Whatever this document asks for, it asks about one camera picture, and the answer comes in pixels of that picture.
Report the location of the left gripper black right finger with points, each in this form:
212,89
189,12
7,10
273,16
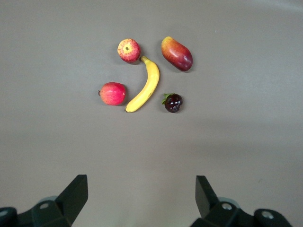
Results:
206,201

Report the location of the yellow banana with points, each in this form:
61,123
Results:
148,82

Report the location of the red pomegranate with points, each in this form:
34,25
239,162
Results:
113,93

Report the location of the red yellow mango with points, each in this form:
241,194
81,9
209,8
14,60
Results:
176,54

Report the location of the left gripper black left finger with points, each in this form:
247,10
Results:
71,198

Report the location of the dark red plum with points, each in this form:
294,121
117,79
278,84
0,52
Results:
173,103

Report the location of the red yellow streaked apple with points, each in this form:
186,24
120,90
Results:
129,50

